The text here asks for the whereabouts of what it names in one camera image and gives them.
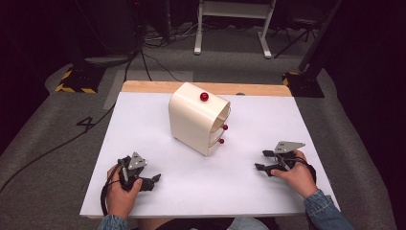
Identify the black yellow striped stand base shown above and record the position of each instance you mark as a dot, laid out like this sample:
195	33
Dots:
303	84
81	80

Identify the person's left hand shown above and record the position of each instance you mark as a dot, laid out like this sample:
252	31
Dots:
119	198

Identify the black tripod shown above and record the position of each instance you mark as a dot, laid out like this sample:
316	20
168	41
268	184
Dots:
298	30

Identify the person's lap clothing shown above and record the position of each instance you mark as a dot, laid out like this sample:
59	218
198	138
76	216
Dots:
223	224

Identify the person's right hand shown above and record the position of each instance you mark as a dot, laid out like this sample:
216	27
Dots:
298	179

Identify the cream mini drawer cabinet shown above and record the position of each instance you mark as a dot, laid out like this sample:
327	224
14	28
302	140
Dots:
191	121

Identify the white table mat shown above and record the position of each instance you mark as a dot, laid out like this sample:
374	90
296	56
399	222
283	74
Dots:
223	182

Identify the dark metal stand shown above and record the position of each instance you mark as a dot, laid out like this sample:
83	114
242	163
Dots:
319	35

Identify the white table frame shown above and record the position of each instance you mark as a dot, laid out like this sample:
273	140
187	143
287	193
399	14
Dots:
234	9

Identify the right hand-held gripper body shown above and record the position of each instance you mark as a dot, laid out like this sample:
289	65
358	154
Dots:
285	148

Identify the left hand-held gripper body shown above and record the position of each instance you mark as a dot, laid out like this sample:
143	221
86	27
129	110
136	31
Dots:
136	162

